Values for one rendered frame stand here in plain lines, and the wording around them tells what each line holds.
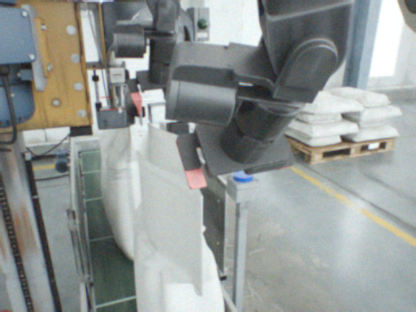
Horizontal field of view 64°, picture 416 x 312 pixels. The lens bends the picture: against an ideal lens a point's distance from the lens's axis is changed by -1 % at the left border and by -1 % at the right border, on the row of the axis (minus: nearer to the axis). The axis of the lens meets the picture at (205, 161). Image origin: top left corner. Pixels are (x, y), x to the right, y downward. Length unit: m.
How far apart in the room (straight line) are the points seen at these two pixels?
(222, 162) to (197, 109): 0.10
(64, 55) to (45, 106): 0.14
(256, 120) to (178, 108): 0.07
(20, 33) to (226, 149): 0.46
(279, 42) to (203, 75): 0.07
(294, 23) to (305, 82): 0.04
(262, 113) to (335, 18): 0.10
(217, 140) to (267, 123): 0.10
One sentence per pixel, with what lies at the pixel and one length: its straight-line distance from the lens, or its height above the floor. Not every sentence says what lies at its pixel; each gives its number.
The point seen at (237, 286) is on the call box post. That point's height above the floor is 0.43.
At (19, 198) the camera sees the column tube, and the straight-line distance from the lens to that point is 1.12.
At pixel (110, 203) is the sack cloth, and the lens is 1.40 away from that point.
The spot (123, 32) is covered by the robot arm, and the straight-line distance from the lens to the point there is 0.70.
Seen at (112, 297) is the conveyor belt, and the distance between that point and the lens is 1.33.
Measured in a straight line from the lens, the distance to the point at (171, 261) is 0.71.
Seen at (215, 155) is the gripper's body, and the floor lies 1.13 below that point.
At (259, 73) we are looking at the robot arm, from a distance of 0.29.
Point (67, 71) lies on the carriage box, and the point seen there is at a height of 1.17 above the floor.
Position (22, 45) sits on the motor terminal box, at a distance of 0.71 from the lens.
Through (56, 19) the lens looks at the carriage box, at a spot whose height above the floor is 1.30.
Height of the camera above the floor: 1.26
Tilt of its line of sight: 21 degrees down
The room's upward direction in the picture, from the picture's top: straight up
